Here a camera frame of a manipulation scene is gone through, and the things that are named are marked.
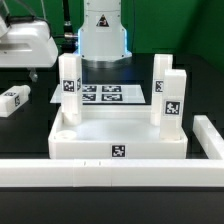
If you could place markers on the white right fence bar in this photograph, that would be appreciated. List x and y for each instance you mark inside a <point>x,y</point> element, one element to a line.
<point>208,137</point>

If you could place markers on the white fence bar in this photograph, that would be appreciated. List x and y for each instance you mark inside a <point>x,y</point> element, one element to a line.
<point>208,137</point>
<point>110,173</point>

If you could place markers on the white desk top tray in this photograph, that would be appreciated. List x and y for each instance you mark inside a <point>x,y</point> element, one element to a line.
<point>113,132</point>

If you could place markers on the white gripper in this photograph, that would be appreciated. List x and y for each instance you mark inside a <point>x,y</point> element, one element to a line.
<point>27,45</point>

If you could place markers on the white tag mat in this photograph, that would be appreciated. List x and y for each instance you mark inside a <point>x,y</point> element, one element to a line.
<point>112,94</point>

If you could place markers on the white front fence bar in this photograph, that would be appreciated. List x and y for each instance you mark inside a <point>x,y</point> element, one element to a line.
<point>110,173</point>

